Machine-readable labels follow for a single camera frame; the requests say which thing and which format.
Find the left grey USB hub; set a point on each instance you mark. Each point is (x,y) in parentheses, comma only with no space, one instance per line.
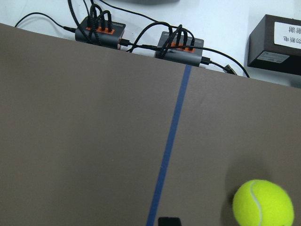
(101,35)

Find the right grey USB hub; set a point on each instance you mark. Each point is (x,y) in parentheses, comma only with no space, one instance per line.
(188,56)

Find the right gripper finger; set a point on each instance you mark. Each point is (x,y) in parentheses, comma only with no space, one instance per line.
(169,221)

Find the black box with label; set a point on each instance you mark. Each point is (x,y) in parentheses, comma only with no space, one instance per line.
(275,45)

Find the grey usb hub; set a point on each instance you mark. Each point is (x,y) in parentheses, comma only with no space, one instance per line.
(101,35)
(188,56)

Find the Wilson tennis ball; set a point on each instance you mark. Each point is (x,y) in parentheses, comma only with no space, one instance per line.
(262,203)

